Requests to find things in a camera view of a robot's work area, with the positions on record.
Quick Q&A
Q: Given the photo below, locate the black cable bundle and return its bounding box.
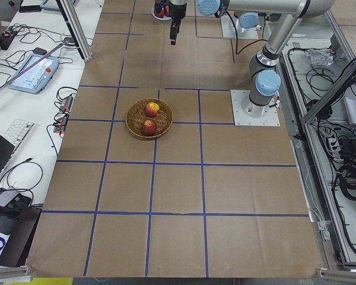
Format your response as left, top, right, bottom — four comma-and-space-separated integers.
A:
333, 163, 356, 200

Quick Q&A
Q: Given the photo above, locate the white keyboard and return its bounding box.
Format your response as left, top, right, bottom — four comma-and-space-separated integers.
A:
4, 119, 34, 151

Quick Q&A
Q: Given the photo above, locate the crumpled white paper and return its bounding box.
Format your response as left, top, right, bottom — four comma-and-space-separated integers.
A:
304, 48, 333, 67

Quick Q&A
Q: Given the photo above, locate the blue teach pendant tablet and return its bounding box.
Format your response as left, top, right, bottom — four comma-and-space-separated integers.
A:
8, 56, 59, 94

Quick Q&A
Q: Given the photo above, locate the white blue plate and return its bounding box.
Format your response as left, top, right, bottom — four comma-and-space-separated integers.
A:
151, 8, 171, 21

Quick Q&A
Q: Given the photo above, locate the red apple on plate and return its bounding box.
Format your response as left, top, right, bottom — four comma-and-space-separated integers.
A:
154, 6, 165, 18

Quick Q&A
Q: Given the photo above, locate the red yellow apple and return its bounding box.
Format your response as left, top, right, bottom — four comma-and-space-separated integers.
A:
145, 102, 160, 118

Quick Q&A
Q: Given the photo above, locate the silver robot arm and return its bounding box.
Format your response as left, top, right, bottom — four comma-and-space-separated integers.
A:
197, 0, 334, 118
167, 1, 259, 45

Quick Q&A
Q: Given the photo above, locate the grey usb hub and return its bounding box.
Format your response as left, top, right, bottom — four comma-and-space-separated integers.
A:
0, 190, 20, 207

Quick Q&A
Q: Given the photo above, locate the dark red apple in basket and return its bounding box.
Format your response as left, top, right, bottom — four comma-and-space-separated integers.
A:
141, 119, 157, 137

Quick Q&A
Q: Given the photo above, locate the brown wicker basket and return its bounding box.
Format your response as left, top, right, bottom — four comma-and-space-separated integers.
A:
125, 98, 173, 140

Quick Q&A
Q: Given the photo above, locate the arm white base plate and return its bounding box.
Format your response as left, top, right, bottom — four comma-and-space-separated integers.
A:
230, 90, 280, 127
220, 15, 258, 40

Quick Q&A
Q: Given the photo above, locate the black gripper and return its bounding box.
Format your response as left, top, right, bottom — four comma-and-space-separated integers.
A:
169, 0, 186, 45

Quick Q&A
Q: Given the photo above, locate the aluminium frame post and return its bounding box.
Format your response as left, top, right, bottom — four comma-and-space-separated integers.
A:
56, 0, 93, 62

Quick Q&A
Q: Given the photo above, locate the black box on desk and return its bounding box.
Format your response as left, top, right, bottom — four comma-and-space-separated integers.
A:
0, 207, 42, 267

